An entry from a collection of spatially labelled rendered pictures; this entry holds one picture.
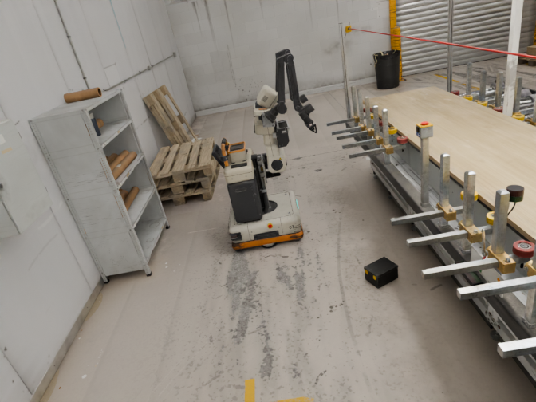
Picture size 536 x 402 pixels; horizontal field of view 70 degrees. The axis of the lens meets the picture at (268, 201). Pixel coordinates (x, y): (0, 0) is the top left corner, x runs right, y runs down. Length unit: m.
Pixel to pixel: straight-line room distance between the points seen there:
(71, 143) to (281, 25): 6.71
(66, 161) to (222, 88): 6.43
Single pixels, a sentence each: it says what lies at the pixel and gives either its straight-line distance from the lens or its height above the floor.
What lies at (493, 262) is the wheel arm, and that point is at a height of 0.86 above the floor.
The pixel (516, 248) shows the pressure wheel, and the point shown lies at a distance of 1.87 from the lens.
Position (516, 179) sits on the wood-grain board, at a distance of 2.45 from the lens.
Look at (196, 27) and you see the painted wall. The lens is 9.34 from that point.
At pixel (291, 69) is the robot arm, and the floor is 1.51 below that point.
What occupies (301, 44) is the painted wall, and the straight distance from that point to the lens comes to 9.34.
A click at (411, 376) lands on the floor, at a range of 2.49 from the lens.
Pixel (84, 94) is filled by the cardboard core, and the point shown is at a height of 1.60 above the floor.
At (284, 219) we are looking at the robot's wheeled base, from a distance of 3.44.
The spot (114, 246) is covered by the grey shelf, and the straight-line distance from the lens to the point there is 3.64.
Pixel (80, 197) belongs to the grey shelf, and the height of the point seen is 0.88.
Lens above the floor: 1.94
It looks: 26 degrees down
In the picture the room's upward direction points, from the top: 12 degrees counter-clockwise
